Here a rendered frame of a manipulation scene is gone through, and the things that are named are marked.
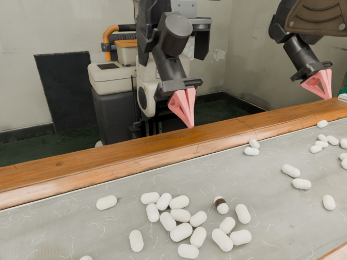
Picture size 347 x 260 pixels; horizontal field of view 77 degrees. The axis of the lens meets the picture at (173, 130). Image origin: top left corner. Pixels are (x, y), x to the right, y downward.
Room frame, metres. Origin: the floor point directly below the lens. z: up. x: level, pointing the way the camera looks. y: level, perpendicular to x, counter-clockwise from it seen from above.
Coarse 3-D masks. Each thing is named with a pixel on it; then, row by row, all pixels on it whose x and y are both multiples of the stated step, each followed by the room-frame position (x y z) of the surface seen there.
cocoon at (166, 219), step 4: (164, 212) 0.27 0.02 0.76; (160, 216) 0.26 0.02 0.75; (164, 216) 0.25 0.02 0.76; (168, 216) 0.25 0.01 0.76; (160, 220) 0.25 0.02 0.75; (164, 220) 0.25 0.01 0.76; (168, 220) 0.25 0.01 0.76; (172, 220) 0.25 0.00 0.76; (164, 224) 0.24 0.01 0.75; (168, 224) 0.24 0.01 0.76; (172, 224) 0.24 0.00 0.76; (168, 228) 0.24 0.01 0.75; (172, 228) 0.24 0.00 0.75
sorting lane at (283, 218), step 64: (320, 128) 0.61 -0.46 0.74; (128, 192) 0.33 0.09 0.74; (192, 192) 0.33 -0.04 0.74; (256, 192) 0.33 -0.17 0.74; (320, 192) 0.33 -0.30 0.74; (0, 256) 0.20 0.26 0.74; (64, 256) 0.20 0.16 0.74; (128, 256) 0.20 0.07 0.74; (256, 256) 0.20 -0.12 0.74; (320, 256) 0.20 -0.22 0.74
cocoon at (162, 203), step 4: (164, 196) 0.30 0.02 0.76; (168, 196) 0.30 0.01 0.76; (160, 200) 0.29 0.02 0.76; (164, 200) 0.29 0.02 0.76; (168, 200) 0.29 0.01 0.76; (156, 204) 0.29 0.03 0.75; (160, 204) 0.28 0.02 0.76; (164, 204) 0.28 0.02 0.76; (168, 204) 0.29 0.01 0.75; (160, 208) 0.28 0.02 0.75; (164, 208) 0.28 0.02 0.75
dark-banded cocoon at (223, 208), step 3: (216, 198) 0.30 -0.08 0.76; (222, 204) 0.28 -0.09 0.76; (225, 204) 0.28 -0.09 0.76; (219, 207) 0.28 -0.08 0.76; (222, 207) 0.27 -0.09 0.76; (225, 207) 0.27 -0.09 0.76; (228, 207) 0.28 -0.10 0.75; (219, 210) 0.27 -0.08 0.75; (222, 210) 0.27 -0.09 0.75; (225, 210) 0.27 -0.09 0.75; (222, 213) 0.27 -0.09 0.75; (225, 213) 0.27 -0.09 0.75
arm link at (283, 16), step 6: (282, 0) 0.72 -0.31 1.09; (288, 0) 0.71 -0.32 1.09; (294, 0) 0.69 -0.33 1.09; (282, 6) 0.72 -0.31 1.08; (288, 6) 0.70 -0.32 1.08; (276, 12) 0.73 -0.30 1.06; (282, 12) 0.71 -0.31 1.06; (288, 12) 0.70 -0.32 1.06; (276, 18) 0.73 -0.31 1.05; (282, 18) 0.71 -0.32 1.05; (270, 24) 0.74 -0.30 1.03; (282, 24) 0.71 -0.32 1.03; (270, 36) 0.74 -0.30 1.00
